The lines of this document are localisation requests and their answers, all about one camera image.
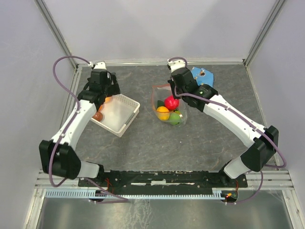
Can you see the yellow lemon toy fruit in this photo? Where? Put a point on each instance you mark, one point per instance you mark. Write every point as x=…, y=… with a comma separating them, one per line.
x=163, y=113

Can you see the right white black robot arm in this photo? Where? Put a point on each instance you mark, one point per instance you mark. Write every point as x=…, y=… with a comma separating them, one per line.
x=261, y=142

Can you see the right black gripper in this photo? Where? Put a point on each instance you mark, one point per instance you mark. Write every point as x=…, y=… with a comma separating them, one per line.
x=172, y=85

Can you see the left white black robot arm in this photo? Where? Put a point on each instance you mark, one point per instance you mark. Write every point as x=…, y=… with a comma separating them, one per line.
x=58, y=156

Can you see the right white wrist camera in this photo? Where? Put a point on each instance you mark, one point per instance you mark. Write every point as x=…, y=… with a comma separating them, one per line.
x=175, y=63

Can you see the green watermelon toy ball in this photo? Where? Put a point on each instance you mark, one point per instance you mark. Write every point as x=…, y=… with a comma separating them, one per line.
x=175, y=118

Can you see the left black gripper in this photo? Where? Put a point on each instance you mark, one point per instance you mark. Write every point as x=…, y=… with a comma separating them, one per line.
x=114, y=88

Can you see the blue patterned cloth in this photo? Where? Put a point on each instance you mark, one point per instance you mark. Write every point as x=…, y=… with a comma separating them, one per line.
x=203, y=76

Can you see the white perforated plastic basket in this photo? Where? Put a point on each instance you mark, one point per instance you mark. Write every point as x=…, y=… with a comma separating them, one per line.
x=118, y=114

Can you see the brown kiwi toy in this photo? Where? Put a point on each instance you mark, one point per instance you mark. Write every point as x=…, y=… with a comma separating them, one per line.
x=98, y=116

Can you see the orange toy fruit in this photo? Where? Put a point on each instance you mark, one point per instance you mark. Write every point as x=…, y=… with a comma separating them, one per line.
x=107, y=99

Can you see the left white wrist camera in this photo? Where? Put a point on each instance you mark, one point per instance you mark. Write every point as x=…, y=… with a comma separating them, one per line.
x=98, y=65

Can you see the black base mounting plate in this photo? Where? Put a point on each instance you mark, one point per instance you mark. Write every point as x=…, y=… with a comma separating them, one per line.
x=163, y=183

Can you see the red apple toy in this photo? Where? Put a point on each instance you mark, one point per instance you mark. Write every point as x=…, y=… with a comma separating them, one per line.
x=171, y=103

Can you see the clear zip bag orange zipper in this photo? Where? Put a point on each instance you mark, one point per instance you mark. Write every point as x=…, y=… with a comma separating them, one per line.
x=161, y=92

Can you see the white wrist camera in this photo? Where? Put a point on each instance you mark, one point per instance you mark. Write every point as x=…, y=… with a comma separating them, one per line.
x=98, y=65
x=175, y=63

